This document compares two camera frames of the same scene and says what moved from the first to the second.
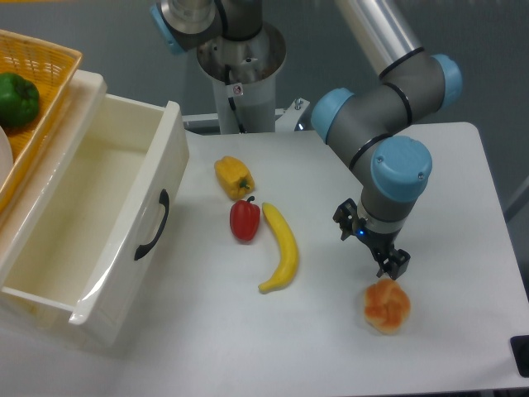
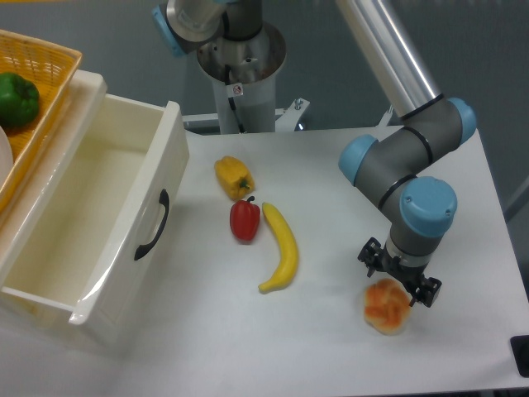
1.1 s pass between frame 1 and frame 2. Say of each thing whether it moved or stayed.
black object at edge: stayed
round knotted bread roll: stayed
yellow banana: stayed
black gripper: moved
